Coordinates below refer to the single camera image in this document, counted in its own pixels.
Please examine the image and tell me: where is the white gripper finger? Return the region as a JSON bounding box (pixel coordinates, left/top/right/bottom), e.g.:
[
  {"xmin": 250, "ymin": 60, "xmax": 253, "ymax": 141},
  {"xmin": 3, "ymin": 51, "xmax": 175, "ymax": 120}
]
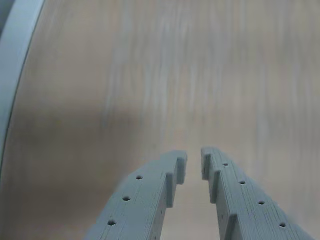
[
  {"xmin": 86, "ymin": 149, "xmax": 189, "ymax": 240},
  {"xmin": 200, "ymin": 146, "xmax": 316, "ymax": 240}
]

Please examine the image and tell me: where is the white table rim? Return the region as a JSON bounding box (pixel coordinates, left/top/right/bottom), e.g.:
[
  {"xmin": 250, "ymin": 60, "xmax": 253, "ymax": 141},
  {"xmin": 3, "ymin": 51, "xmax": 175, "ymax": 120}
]
[{"xmin": 0, "ymin": 0, "xmax": 47, "ymax": 176}]

